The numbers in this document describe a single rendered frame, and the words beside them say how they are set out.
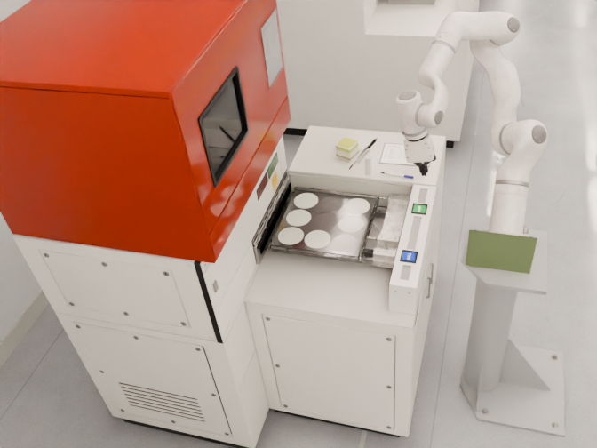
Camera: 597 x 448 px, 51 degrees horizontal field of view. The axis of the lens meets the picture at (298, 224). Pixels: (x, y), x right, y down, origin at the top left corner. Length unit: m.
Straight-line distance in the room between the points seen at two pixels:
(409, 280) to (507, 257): 0.41
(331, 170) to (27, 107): 1.28
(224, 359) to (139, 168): 0.85
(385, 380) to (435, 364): 0.68
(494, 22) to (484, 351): 1.33
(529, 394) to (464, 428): 0.35
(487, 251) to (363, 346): 0.57
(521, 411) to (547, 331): 0.50
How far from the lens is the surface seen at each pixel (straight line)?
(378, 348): 2.33
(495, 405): 3.02
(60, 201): 2.02
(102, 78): 1.69
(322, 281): 2.35
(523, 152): 2.35
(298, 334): 2.38
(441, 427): 2.94
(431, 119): 2.14
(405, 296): 2.17
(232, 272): 2.18
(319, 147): 2.76
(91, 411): 3.26
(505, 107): 2.42
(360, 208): 2.52
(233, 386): 2.44
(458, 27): 2.33
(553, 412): 3.05
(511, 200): 2.36
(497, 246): 2.33
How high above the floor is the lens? 2.54
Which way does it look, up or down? 42 degrees down
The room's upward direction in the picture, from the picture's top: 8 degrees counter-clockwise
